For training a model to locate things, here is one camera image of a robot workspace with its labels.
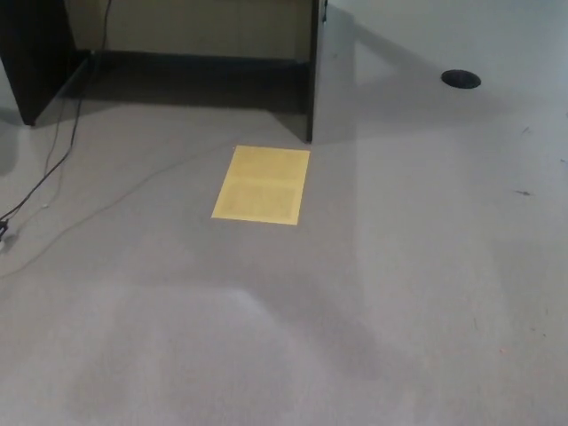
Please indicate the black round floor cover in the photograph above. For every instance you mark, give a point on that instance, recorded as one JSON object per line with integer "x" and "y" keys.
{"x": 460, "y": 78}

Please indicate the yellow paper sheet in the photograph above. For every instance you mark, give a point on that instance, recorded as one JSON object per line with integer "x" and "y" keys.
{"x": 261, "y": 186}

